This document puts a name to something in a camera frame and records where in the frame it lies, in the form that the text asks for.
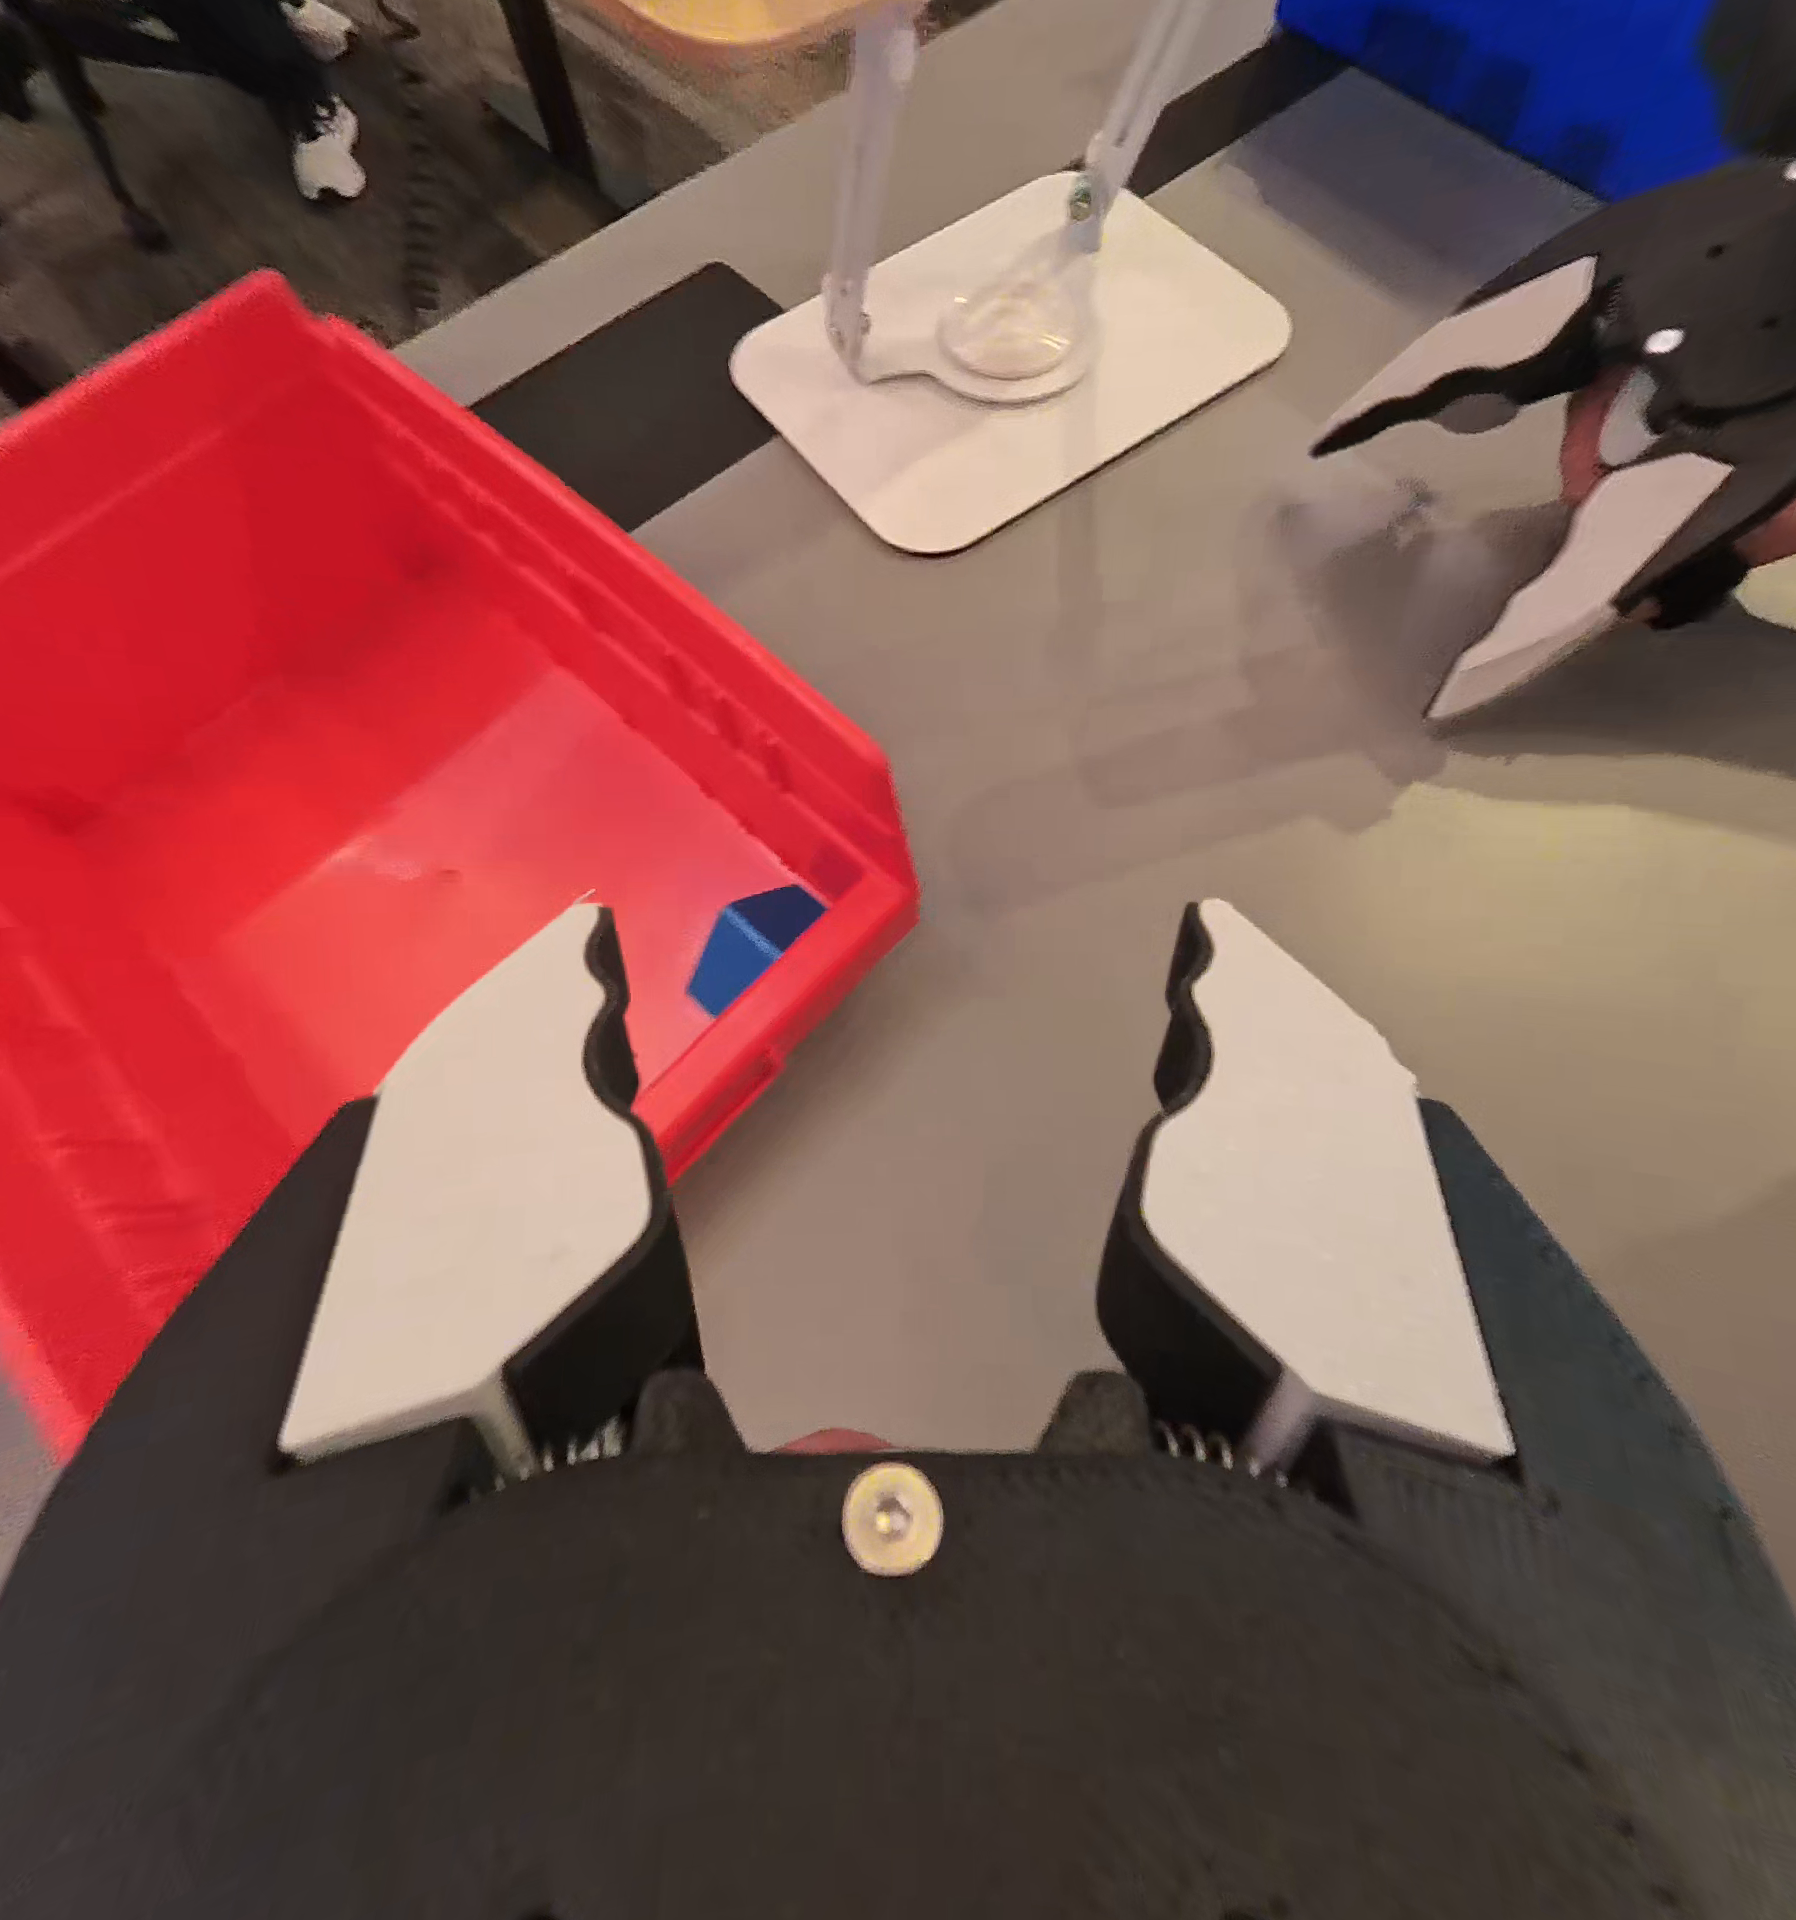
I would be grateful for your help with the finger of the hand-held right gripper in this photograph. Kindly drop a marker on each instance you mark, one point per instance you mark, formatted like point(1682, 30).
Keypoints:
point(1468, 361)
point(1590, 579)

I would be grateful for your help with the white desk lamp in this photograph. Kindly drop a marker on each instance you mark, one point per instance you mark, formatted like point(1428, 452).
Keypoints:
point(989, 330)

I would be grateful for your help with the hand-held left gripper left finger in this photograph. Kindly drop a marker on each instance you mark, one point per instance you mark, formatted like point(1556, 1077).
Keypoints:
point(493, 1199)

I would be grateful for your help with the blue block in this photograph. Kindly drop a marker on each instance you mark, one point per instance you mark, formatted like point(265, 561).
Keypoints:
point(750, 947)

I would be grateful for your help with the blue plastic bin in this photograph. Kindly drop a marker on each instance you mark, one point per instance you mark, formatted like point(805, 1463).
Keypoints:
point(1498, 76)

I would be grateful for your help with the red plastic bin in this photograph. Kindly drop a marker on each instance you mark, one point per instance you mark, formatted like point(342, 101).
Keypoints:
point(312, 719)

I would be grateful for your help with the person's right hand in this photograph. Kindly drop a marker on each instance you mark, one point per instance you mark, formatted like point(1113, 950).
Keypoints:
point(1596, 434)

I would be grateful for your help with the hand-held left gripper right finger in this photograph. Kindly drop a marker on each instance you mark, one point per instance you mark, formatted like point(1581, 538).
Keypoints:
point(1311, 1199)

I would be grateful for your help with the black mat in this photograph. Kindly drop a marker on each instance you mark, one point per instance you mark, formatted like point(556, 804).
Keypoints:
point(644, 398)

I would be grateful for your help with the black chair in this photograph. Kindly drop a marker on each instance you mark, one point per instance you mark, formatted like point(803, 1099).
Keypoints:
point(44, 89)

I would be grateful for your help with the black table leg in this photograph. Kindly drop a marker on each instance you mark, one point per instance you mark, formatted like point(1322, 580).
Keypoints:
point(554, 83)

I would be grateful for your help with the white sneaker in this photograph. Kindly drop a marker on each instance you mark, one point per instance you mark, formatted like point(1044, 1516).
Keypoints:
point(332, 153)

